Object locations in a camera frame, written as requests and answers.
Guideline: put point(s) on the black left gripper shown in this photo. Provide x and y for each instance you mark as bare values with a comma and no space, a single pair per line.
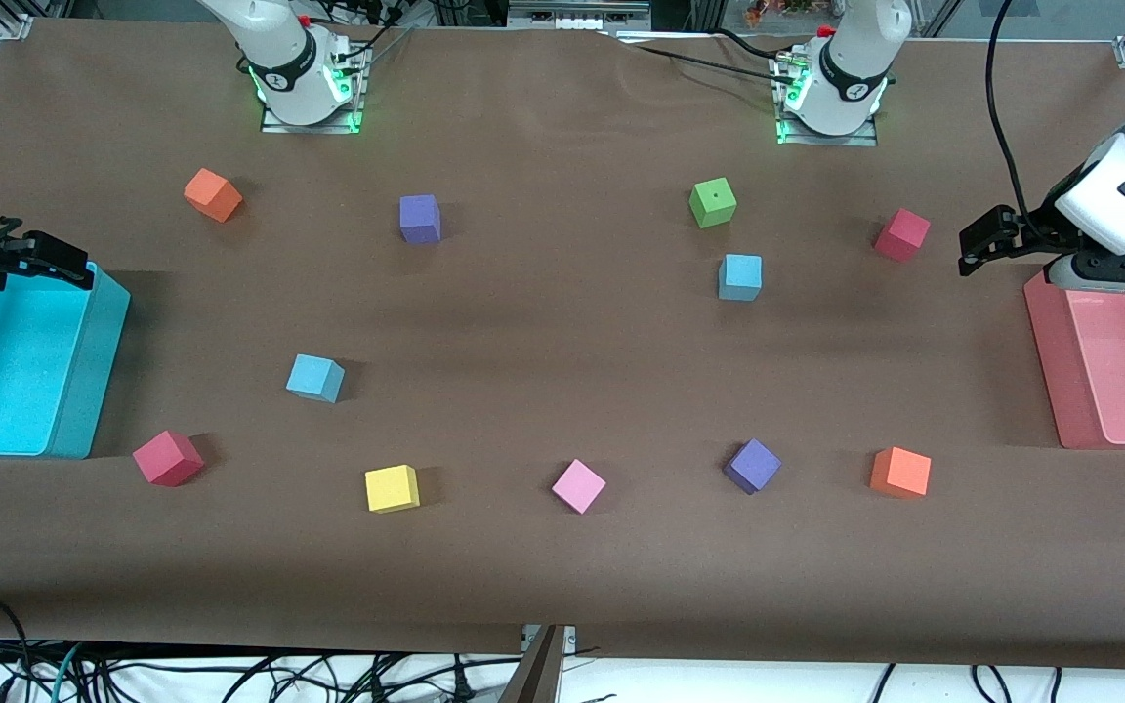
1033,227

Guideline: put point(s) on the light blue foam block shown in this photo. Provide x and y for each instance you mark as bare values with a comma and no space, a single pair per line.
739,277
314,379

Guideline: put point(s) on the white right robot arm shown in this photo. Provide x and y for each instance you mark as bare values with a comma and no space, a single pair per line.
284,39

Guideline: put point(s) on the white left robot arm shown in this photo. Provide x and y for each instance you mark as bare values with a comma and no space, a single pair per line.
865,29

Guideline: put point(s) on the red foam block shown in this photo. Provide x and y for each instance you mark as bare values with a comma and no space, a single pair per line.
168,459
902,235

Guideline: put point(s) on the cyan plastic bin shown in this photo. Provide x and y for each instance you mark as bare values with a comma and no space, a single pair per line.
6,381

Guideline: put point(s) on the orange foam block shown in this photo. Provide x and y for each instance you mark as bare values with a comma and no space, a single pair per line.
900,473
213,195

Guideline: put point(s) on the pink plastic bin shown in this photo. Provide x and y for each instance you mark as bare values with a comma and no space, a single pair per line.
1119,371

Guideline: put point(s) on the green foam block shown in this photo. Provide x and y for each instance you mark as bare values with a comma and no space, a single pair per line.
714,205

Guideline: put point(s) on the purple foam block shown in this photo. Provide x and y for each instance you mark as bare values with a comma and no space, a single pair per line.
752,466
420,220

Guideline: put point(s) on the yellow foam block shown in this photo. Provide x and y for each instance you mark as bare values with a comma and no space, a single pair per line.
392,489

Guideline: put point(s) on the grey power strip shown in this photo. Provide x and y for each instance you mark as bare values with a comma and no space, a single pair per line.
572,14

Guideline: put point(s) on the pink foam block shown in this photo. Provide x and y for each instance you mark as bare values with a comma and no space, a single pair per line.
578,486

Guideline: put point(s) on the brown table cloth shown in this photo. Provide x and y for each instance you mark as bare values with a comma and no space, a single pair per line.
621,566

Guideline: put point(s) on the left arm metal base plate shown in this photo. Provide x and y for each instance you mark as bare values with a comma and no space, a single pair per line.
816,141

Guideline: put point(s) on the aluminium frame bracket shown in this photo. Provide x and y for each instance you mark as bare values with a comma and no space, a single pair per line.
16,24

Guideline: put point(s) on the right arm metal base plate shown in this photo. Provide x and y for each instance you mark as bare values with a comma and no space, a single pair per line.
279,124

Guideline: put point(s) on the metal clamp bracket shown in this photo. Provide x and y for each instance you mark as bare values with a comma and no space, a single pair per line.
568,637

